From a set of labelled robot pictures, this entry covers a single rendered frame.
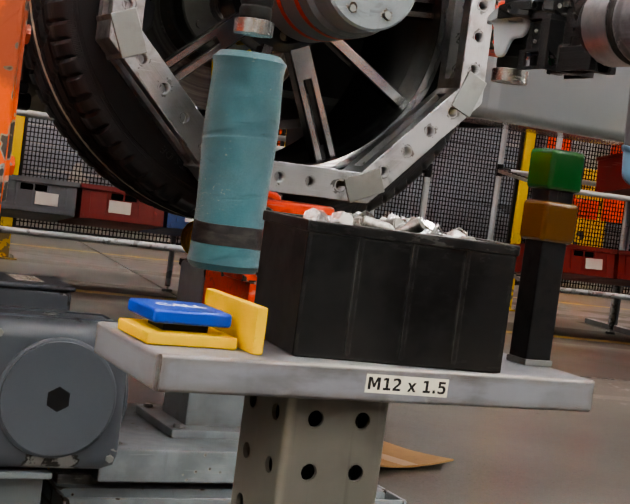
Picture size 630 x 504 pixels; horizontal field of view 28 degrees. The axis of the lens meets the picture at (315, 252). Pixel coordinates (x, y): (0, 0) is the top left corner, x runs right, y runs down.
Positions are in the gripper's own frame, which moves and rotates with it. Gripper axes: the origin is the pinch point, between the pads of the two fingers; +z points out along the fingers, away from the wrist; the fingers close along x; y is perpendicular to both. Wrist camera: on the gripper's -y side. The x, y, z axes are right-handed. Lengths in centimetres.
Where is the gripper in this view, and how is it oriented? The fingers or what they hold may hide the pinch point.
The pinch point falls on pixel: (507, 17)
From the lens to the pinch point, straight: 157.9
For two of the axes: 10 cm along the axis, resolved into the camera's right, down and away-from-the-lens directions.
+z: -4.4, -1.0, 8.9
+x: 8.9, 0.9, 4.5
